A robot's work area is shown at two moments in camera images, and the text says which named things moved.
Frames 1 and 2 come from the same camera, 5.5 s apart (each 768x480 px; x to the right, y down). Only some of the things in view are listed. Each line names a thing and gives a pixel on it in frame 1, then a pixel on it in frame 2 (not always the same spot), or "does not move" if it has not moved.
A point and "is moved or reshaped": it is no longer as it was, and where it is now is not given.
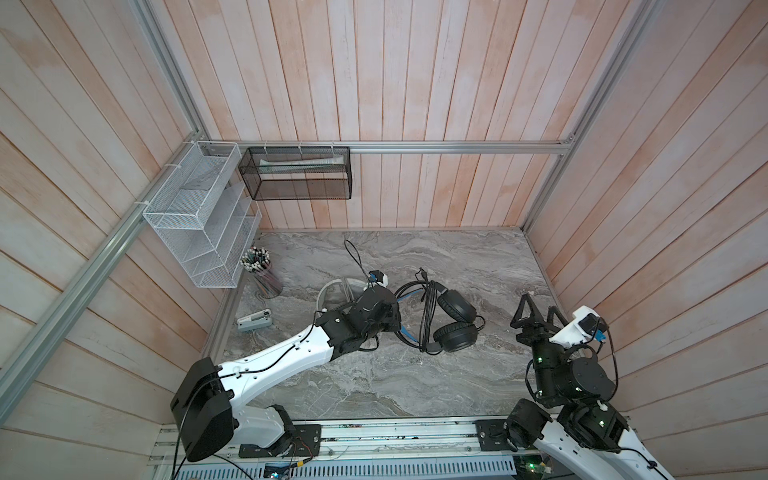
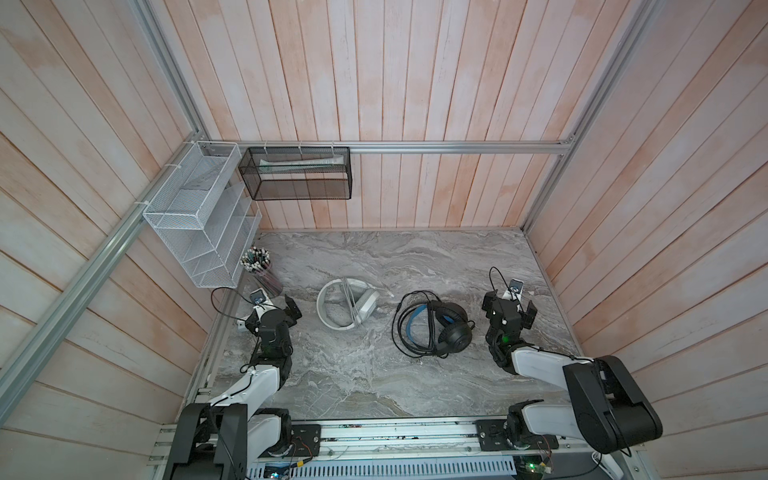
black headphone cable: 429,295 -> 411,298
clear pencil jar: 257,260 does not move
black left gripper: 395,318 -> 255,324
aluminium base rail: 365,450 does not move
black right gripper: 543,335 -> 491,302
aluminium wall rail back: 569,145 does not move
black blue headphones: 435,318 is moved or reshaped
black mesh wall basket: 298,172 does not move
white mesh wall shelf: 206,217 does not move
